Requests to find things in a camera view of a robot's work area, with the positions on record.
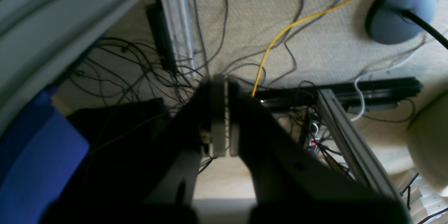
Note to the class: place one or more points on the blue plastic bin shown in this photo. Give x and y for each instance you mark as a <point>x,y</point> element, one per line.
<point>40,151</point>

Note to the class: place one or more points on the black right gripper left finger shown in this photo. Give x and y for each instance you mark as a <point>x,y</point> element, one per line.
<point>157,183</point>

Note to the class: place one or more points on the black power strip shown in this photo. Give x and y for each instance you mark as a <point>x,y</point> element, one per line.
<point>161,36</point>

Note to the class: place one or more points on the blue round lamp base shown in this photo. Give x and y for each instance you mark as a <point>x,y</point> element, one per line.
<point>386,22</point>

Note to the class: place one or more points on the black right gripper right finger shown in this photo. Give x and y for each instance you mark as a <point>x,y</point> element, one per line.
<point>291,185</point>

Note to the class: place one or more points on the black aluminium floor rail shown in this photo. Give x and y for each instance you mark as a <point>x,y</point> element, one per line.
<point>380,94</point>

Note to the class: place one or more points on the aluminium frame leg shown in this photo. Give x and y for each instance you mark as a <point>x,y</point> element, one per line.
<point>358,155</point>

